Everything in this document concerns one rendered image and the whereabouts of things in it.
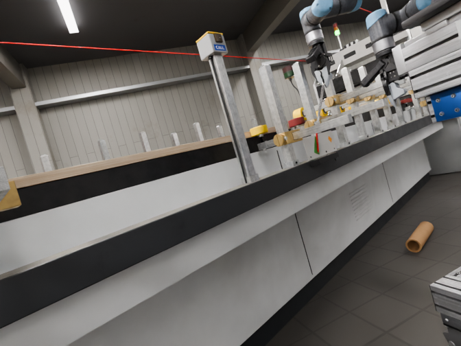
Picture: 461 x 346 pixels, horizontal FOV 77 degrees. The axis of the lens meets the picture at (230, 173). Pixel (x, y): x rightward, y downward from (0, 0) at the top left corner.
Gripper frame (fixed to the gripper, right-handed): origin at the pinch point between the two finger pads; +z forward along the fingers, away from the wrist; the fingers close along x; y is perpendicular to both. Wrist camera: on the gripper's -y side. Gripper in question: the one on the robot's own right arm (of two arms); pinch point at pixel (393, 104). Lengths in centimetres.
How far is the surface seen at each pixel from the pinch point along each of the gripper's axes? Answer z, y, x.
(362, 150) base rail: 17.6, -29.1, 30.4
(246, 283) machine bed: 54, -53, -53
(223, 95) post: -18, -32, -57
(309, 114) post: -6.8, -32.7, -5.8
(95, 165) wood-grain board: -6, -52, -97
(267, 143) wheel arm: 1, -44, -26
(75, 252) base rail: 13, -29, -114
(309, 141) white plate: 5.0, -30.6, -15.3
